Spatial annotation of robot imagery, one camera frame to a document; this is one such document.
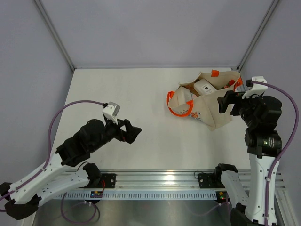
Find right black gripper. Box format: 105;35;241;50
218;90;263;128

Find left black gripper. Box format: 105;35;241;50
90;116;141;153

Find green bottle red cap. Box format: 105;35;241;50
223;80;235;89

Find white rectangular bottle black cap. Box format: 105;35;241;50
193;79;216;95

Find canvas tote bag orange handles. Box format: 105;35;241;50
166;70;242;131

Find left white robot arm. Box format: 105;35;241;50
0;119;142;220

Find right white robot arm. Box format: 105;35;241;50
213;91;282;226

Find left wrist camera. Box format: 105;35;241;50
103;102;120;125

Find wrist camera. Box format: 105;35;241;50
103;102;120;125
242;76;268;99

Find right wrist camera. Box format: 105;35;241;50
242;76;268;99

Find aluminium mounting rail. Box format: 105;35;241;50
56;169;286;191

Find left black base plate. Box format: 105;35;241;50
92;173;116;189

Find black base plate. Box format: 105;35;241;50
198;173;225;189
92;173;116;189

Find white slotted cable duct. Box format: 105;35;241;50
56;190;217;200

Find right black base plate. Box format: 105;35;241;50
198;173;225;189

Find right aluminium frame post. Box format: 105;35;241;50
236;0;281;72

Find aluminium frame post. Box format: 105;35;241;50
236;0;281;72
32;0;76;72

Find left aluminium frame post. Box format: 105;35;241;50
32;0;76;72

